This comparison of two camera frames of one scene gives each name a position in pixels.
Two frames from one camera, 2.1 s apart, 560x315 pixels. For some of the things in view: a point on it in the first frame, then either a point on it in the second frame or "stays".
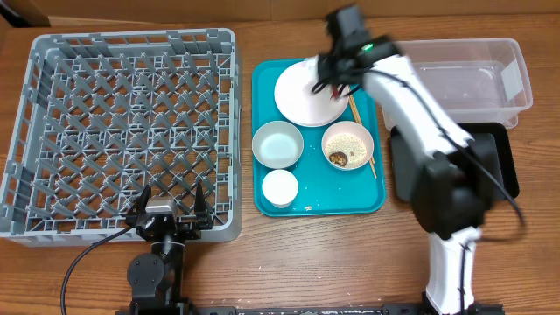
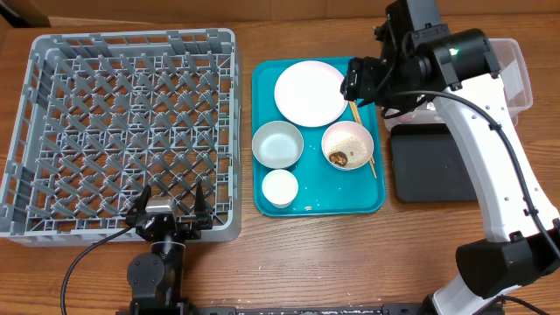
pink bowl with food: (347, 145) stays
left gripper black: (192, 231) stays
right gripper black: (330, 70) → (356, 81)
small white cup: (280, 187) stays
